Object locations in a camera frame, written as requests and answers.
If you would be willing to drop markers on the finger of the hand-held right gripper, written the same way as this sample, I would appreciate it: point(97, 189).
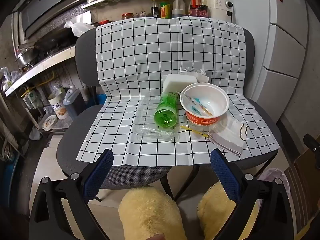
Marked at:
point(315, 150)

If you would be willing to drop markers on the white printed plate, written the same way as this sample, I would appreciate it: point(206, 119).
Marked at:
point(49, 122)

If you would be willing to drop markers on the red white instant noodle bowl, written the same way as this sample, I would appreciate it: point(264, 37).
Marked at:
point(216, 97)

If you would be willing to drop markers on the white kitchen appliance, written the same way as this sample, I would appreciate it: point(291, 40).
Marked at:
point(217, 7)

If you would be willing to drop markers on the white kitchen counter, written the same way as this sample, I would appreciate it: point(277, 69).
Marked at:
point(42, 66)

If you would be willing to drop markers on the steel range hood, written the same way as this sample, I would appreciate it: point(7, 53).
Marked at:
point(50, 7)

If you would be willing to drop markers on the clear plastic tray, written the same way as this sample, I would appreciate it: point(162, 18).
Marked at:
point(145, 120)

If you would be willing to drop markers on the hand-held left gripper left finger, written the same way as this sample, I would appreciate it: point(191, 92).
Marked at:
point(98, 177)

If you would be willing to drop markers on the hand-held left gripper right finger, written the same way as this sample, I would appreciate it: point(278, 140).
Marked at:
point(225, 176)

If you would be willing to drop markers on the clear plastic package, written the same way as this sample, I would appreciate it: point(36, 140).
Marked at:
point(192, 72)

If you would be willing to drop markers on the dark soy sauce bottle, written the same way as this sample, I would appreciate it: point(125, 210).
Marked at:
point(155, 8)

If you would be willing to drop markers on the white printed bucket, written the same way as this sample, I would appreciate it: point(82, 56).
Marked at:
point(58, 105)

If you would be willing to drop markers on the brown cardboard box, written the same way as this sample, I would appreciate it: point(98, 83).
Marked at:
point(302, 180)

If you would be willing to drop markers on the green bottle yellow cap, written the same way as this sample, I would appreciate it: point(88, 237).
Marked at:
point(165, 10)

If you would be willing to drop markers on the person's left hand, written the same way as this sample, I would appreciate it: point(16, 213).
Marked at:
point(158, 237)

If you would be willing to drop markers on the red lid jar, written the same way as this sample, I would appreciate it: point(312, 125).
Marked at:
point(127, 16)

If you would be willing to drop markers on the white foam block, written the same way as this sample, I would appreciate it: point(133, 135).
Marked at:
point(177, 83)

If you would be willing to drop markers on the dark oil jug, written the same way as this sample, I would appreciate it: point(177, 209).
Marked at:
point(73, 102)

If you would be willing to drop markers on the white refrigerator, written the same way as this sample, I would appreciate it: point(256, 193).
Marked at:
point(282, 50)

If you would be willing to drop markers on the grey office chair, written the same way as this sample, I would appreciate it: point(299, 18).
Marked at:
point(85, 55)

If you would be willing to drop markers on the white plastic bag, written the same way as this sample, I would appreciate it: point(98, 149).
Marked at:
point(80, 27)

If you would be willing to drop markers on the green plastic bottle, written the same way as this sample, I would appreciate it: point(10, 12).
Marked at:
point(166, 116)

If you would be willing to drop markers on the white seasoning packet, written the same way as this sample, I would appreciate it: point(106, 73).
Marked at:
point(196, 106)

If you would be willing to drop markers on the steel cooking pot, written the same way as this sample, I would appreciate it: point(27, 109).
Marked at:
point(26, 57)

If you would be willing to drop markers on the white black checked cloth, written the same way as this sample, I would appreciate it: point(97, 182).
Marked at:
point(150, 55)

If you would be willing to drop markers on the brown vinegar jug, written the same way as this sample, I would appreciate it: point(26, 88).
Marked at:
point(178, 7)

